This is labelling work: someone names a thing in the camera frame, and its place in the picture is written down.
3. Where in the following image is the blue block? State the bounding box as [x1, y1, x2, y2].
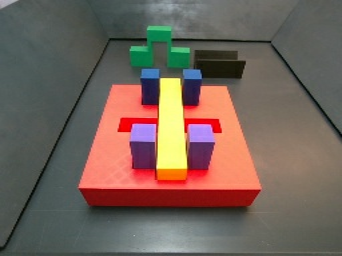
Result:
[183, 69, 202, 106]
[140, 69, 160, 105]

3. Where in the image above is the black block holder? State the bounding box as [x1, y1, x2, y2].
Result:
[194, 50, 246, 79]

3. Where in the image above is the purple block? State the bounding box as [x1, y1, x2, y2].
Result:
[130, 124, 156, 169]
[187, 124, 215, 170]

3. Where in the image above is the blue block far left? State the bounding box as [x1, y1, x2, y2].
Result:
[140, 69, 160, 105]

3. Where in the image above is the purple block near left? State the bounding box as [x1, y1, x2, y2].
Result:
[130, 124, 156, 169]

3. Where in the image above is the purple block near right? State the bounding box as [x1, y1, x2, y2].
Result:
[187, 124, 215, 170]

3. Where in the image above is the blue block far right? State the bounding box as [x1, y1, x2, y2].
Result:
[183, 69, 202, 106]

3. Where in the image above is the green bridge-shaped block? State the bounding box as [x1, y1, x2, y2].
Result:
[130, 26, 191, 68]

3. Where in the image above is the yellow long bar block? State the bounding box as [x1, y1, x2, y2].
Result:
[156, 78, 187, 181]

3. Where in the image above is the red base board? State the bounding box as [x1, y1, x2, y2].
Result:
[79, 85, 261, 207]

